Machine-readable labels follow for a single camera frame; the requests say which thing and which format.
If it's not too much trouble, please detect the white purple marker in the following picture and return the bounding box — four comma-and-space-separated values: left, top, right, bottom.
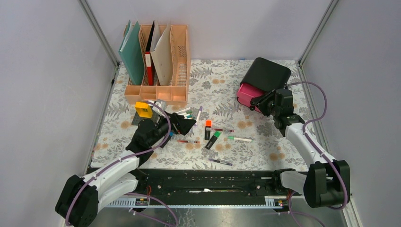
194, 105, 203, 126

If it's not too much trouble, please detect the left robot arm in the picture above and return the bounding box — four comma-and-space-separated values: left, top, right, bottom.
55, 113, 196, 227

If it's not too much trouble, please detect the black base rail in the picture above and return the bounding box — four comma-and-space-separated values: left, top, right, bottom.
131, 169, 288, 206

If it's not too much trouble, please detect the grey baseplate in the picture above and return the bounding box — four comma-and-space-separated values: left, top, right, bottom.
131, 113, 146, 126

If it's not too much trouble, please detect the white marker black cap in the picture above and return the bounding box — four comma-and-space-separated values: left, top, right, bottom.
176, 107, 191, 114

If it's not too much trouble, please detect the green cap black highlighter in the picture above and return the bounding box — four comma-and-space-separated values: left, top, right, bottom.
205, 131, 221, 149

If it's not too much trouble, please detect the yellow block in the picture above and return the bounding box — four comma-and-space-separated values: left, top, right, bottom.
135, 102, 153, 119

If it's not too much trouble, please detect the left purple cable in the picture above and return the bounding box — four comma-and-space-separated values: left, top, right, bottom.
65, 101, 181, 227

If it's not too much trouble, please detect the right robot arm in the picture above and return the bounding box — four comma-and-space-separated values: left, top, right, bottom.
250, 88, 350, 210

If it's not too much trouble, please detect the purple pen near front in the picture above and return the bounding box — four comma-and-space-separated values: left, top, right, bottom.
208, 158, 233, 166

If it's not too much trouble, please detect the orange plastic file organizer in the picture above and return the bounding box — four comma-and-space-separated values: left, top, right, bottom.
124, 25, 191, 105

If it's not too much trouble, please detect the beige kraft notebook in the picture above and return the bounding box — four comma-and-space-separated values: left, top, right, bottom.
150, 20, 173, 86

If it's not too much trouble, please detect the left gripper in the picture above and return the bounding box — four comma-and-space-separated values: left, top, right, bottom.
148, 111, 196, 147

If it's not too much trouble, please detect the teal folder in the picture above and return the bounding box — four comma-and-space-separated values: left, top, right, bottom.
118, 20, 144, 86

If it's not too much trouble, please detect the orange cap black highlighter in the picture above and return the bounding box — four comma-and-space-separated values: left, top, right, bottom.
204, 120, 212, 140

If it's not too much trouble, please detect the black pink drawer box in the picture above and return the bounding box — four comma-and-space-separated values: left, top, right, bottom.
236, 57, 292, 116

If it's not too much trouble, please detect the red binder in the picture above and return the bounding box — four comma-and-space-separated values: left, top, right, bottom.
145, 21, 155, 86

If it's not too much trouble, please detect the dark red pen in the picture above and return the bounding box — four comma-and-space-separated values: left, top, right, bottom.
210, 128, 235, 132

